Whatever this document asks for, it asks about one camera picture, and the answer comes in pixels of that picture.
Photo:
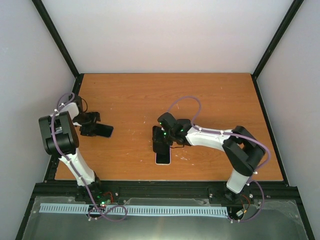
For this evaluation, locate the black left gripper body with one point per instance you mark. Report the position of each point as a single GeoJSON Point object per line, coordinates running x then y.
{"type": "Point", "coordinates": [88, 121]}

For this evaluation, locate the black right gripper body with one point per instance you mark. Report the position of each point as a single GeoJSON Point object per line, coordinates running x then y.
{"type": "Point", "coordinates": [168, 136]}

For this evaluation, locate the blue-edged black phone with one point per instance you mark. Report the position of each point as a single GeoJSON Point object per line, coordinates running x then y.
{"type": "Point", "coordinates": [103, 130]}

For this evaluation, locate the white clear phone case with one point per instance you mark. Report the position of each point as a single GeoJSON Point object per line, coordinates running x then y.
{"type": "Point", "coordinates": [163, 163]}

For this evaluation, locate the red-edged black phone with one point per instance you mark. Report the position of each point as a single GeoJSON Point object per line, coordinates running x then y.
{"type": "Point", "coordinates": [184, 122]}

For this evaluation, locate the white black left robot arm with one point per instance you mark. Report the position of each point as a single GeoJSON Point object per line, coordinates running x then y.
{"type": "Point", "coordinates": [60, 140]}

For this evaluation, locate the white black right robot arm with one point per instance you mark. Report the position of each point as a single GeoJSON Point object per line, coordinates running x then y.
{"type": "Point", "coordinates": [244, 152]}

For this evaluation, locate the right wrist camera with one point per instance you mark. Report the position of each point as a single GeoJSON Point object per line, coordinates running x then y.
{"type": "Point", "coordinates": [167, 121]}

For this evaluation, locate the left black frame post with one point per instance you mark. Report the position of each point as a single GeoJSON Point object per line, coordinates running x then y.
{"type": "Point", "coordinates": [78, 77]}

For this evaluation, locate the black frame post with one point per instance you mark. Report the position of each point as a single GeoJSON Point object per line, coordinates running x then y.
{"type": "Point", "coordinates": [281, 30]}
{"type": "Point", "coordinates": [78, 77]}

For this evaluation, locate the black aluminium frame rail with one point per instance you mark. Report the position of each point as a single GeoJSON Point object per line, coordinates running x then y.
{"type": "Point", "coordinates": [213, 191]}

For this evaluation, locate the light blue cable duct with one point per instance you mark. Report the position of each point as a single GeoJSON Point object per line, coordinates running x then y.
{"type": "Point", "coordinates": [136, 210]}

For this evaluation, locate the metal base plate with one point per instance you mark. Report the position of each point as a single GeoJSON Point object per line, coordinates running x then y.
{"type": "Point", "coordinates": [273, 220]}

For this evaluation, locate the right black frame post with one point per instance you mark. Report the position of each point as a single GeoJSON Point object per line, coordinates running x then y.
{"type": "Point", "coordinates": [281, 30]}

